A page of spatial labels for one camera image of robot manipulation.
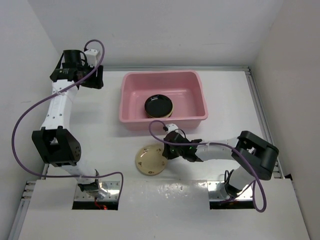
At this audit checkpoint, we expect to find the lime green plate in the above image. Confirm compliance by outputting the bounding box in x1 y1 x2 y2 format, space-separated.
145 111 173 119

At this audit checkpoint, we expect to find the black plate front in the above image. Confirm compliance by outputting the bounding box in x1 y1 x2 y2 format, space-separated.
144 94 174 118

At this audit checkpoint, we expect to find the pink plastic bin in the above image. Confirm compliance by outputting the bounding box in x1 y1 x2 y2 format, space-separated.
118 70 208 131

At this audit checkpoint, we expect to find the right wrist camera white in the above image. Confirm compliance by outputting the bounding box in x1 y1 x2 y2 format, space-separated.
165 123 179 133

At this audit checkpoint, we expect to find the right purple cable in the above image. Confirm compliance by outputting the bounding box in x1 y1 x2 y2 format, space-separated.
148 120 267 213

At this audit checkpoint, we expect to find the cream floral plate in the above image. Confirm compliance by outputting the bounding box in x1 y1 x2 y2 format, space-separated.
135 144 168 176

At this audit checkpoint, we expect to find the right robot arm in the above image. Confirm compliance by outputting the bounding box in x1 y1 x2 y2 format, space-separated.
162 124 279 200

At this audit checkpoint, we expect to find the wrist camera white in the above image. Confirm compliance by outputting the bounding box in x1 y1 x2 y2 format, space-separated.
165 123 179 133
84 48 101 68

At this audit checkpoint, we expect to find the metal base plate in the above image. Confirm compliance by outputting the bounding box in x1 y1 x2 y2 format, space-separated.
74 181 121 202
207 181 253 203

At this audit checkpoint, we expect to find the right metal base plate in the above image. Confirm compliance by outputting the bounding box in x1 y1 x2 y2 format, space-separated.
207 181 253 203

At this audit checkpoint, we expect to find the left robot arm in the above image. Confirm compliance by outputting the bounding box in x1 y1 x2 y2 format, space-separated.
31 49 108 200

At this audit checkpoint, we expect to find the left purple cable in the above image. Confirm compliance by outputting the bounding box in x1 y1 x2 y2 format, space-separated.
11 39 124 201

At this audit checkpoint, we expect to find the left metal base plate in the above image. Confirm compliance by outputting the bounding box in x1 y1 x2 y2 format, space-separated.
74 181 121 202

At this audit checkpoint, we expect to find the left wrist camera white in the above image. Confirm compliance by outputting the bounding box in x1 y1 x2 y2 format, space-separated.
84 48 101 68

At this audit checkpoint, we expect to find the purple cable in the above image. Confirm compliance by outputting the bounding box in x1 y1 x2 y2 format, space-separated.
11 39 124 201
148 120 267 213

